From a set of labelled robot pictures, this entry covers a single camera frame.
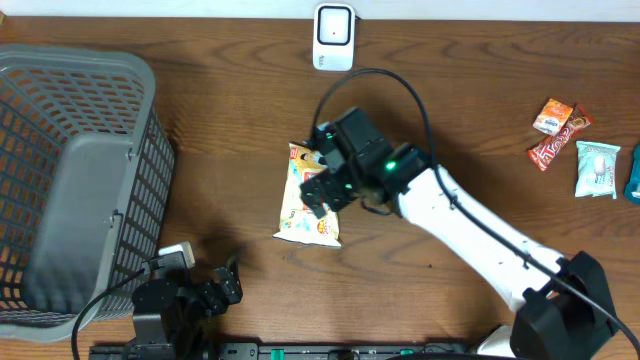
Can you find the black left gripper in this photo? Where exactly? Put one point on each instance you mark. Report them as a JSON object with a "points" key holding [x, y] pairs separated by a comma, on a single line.
{"points": [[230, 282]]}

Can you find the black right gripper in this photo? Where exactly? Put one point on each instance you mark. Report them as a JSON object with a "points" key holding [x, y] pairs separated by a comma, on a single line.
{"points": [[325, 181]]}

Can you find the large beige snack bag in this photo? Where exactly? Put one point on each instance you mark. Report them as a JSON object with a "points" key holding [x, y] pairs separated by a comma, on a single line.
{"points": [[297, 221]]}

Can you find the red brown candy bar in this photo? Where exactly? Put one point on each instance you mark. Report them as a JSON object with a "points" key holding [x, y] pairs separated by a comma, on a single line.
{"points": [[544, 152]]}

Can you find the small orange snack box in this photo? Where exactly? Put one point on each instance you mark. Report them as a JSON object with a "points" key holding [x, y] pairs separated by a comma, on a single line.
{"points": [[552, 117]]}

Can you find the teal wet wipes pack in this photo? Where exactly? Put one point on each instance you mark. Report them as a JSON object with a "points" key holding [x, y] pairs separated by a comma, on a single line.
{"points": [[596, 169]]}

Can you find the teal blue snack packet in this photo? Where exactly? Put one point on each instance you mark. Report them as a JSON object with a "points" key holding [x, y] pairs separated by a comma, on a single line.
{"points": [[632, 191]]}

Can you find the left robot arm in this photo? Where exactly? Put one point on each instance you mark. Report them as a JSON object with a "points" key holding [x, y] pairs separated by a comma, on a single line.
{"points": [[182, 328]]}

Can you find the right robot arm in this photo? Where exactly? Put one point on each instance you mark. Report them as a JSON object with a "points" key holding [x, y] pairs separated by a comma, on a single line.
{"points": [[563, 307]]}

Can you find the white barcode scanner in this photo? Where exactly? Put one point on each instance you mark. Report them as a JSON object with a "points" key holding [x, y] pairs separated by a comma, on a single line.
{"points": [[333, 37]]}

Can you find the grey plastic shopping basket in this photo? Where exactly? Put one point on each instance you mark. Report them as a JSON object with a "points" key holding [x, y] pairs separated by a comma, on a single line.
{"points": [[86, 170]]}

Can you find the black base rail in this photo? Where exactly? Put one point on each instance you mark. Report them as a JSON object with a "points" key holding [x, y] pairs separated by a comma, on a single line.
{"points": [[253, 351]]}

